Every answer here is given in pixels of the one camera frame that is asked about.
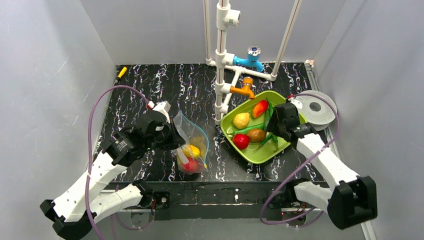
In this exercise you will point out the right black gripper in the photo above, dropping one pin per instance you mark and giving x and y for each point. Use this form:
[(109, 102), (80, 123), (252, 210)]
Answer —
[(276, 124)]

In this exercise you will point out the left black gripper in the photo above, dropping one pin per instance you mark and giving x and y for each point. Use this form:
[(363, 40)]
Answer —
[(173, 134)]

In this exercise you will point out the green toy bean pod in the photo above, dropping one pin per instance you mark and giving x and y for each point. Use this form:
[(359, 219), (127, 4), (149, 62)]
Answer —
[(268, 115)]

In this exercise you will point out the brown orange toy potato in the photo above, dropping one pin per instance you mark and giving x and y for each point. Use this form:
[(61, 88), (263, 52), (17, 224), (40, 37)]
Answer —
[(256, 135)]

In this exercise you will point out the yellow orange toy mango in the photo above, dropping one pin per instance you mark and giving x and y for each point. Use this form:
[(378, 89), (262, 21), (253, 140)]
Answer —
[(191, 151)]

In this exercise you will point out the clear zip top bag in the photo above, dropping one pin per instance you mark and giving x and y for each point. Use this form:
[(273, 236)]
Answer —
[(188, 129)]

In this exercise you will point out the red toy apple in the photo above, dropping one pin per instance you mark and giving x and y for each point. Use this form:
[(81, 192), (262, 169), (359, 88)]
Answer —
[(241, 141)]

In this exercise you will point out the red toy strawberry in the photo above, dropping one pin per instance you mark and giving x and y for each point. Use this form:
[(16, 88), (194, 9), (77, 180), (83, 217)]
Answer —
[(191, 167)]

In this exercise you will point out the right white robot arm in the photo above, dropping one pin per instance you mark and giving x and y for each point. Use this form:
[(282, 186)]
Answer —
[(349, 199)]

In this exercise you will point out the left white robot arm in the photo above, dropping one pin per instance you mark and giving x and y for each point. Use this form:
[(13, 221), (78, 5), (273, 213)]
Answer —
[(75, 211)]

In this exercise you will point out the thin green toy bean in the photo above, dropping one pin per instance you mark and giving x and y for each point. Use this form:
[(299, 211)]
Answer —
[(267, 139)]

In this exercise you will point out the green toy chili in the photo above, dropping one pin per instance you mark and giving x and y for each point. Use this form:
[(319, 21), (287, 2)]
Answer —
[(246, 129)]

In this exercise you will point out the orange red toy fruit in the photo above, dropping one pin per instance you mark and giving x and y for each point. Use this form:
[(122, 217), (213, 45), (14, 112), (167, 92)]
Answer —
[(259, 109)]

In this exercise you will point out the white filament spool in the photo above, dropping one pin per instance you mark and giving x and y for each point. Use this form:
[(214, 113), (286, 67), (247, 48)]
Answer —
[(316, 107)]

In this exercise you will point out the green plastic basket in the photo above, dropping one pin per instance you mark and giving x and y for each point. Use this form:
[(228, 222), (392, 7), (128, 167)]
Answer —
[(254, 153)]

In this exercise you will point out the yellow toy lemon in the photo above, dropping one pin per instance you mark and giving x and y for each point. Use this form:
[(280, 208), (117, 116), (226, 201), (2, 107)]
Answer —
[(241, 120)]

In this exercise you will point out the orange faucet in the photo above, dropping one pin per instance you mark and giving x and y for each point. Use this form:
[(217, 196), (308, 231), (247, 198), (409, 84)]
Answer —
[(246, 89)]

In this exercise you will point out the yellow screwdriver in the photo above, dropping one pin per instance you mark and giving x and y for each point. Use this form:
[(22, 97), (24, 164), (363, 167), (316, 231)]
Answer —
[(122, 72)]

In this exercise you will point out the blue faucet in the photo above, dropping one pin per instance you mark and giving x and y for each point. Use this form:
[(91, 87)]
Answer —
[(252, 60)]

